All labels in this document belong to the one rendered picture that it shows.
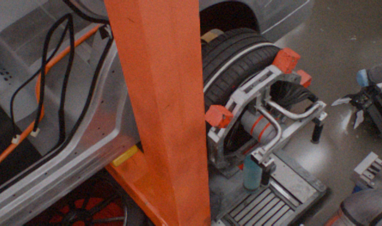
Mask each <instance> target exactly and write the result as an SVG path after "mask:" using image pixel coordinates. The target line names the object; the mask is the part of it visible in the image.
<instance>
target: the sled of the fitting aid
mask: <svg viewBox="0 0 382 226"><path fill-rule="evenodd" d="M275 171H276V164H275V163H274V166H273V167H272V168H271V174H272V173H273V172H275ZM247 195H248V193H246V192H245V191H243V189H242V187H241V188H240V189H239V190H238V191H236V192H235V193H234V194H232V195H231V197H230V198H228V199H226V201H224V202H223V203H222V204H221V202H219V212H218V213H217V215H216V216H215V218H214V219H213V220H214V221H215V222H217V221H219V220H220V219H221V218H222V217H223V216H224V215H225V214H227V213H228V212H229V211H230V210H231V209H232V208H233V207H234V206H236V205H237V204H238V203H239V202H240V201H241V200H242V199H243V198H245V197H246V196H247Z"/></svg>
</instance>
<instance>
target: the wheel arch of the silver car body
mask: <svg viewBox="0 0 382 226"><path fill-rule="evenodd" d="M199 21H200V37H202V36H203V35H205V34H206V33H208V32H209V31H211V30H214V29H217V30H221V31H223V32H227V31H230V30H233V29H235V28H249V29H253V30H255V32H257V33H259V34H260V35H262V27H261V21H260V19H259V17H258V14H257V12H256V11H255V9H254V7H253V6H251V4H248V3H247V2H245V1H243V0H223V1H219V2H216V3H213V4H210V5H208V6H207V7H206V8H204V9H202V10H200V11H199Z"/></svg>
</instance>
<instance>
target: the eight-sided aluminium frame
mask: <svg viewBox="0 0 382 226"><path fill-rule="evenodd" d="M267 77H268V78H267ZM301 78H302V76H300V75H299V74H298V73H296V72H295V71H292V72H291V73H288V74H285V72H284V71H282V70H281V69H280V68H278V67H277V66H275V65H270V66H269V67H266V69H265V70H263V71H262V72H261V73H260V74H258V75H257V76H255V77H254V78H252V79H251V80H250V81H249V82H248V83H246V84H245V85H243V86H242V87H240V88H238V89H237V90H236V91H235V92H234V94H233V95H232V96H231V97H230V98H231V99H230V100H229V101H228V103H227V104H226V106H225V109H227V110H228V111H229V112H231V111H232V110H233V109H234V110H233V112H232V114H233V115H234V116H233V119H232V120H231V122H230V123H229V124H228V125H227V128H226V129H221V130H219V129H215V128H214V127H212V128H211V129H210V130H209V132H208V134H207V140H208V153H209V156H208V158H209V161H210V162H212V164H213V165H214V166H215V167H216V168H217V169H218V168H220V169H221V168H224V167H233V166H241V165H242V164H244V163H243V160H244V158H245V157H246V156H247V155H249V154H251V153H252V152H253V151H254V150H256V149H257V148H258V147H260V148H261V147H263V145H262V144H261V143H260V142H258V140H256V139H255V138H252V139H251V140H249V141H248V142H246V143H245V144H244V145H243V146H242V147H241V148H240V149H238V150H237V151H234V152H225V153H224V139H225V136H226V135H227V133H228V131H229V130H230V129H231V128H232V126H233V124H234V123H235V121H236V119H237V117H238V116H239V115H240V114H241V112H242V110H243V109H244V107H245V106H246V105H247V104H248V103H249V102H250V101H251V100H253V98H254V97H256V96H257V95H259V94H260V93H262V92H263V91H265V89H266V88H267V87H269V86H271V85H272V84H274V83H275V82H276V81H277V80H282V81H285V85H284V89H283V97H284V95H285V94H286V92H288V90H289V88H290V87H291V86H292V85H293V84H300V81H302V79H301ZM265 79H266V80H265ZM263 80H264V81H263ZM262 81H263V82H262ZM258 83H260V84H259V85H258V86H256V87H255V88H253V89H252V87H253V86H255V85H257V84H258ZM251 89H252V90H251ZM250 90H251V91H250ZM249 91H250V92H249ZM246 93H247V94H246ZM283 97H282V98H283ZM236 104H237V105H236ZM235 105H236V107H235V108H234V106H235ZM295 105H296V104H292V105H289V109H287V111H289V112H291V111H293V109H294V106H295ZM273 114H274V115H275V116H276V117H277V118H278V116H279V114H281V113H279V112H277V111H275V112H274V113H273ZM286 118H287V117H286V116H284V115H283V114H282V115H281V116H280V118H279V119H280V120H281V121H283V122H284V121H285V119H286ZM257 142H258V143H257ZM255 143H257V145H255V146H254V147H253V148H251V149H250V150H249V151H248V152H246V153H245V154H244V155H243V154H242V153H243V152H245V151H247V150H248V149H249V148H250V147H252V146H253V145H254V144H255Z"/></svg>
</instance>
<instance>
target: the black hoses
mask: <svg viewBox="0 0 382 226"><path fill-rule="evenodd" d="M306 98H307V99H309V100H310V101H311V102H313V103H315V102H316V101H317V100H318V97H317V96H316V95H314V94H313V93H312V92H311V91H310V90H308V89H307V88H305V87H304V86H303V85H301V84H293V85H292V86H291V87H290V88H289V90H288V92H286V94H285V95H284V97H283V99H282V100H281V99H278V100H277V101H276V104H278V105H279V106H281V107H283V109H285V110H287V109H289V105H292V104H296V103H300V102H302V101H304V99H306Z"/></svg>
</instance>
